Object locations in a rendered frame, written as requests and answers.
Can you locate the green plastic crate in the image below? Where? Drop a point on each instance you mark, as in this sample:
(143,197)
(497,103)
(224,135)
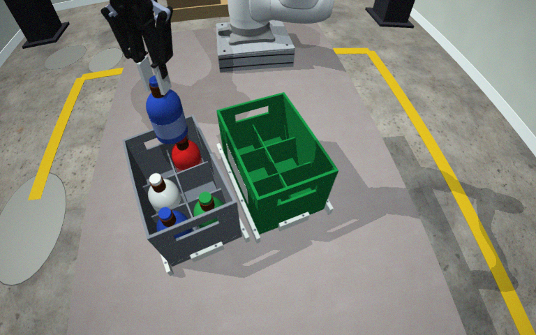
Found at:
(280,167)

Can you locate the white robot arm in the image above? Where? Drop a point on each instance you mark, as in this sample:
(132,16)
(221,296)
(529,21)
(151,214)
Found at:
(249,19)

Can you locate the blue plastic bottle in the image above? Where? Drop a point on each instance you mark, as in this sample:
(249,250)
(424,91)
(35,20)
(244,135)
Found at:
(168,217)
(166,114)

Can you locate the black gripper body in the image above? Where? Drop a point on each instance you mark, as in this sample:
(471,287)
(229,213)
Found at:
(145,8)

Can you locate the grey divided crate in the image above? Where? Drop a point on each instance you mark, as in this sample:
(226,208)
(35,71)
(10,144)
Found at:
(207,176)

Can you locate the red bottle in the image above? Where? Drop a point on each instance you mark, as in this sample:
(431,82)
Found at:
(185,154)

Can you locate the white bottle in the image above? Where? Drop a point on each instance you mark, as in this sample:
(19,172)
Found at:
(163,193)

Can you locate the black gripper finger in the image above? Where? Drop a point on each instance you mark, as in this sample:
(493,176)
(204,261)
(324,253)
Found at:
(127,37)
(159,50)

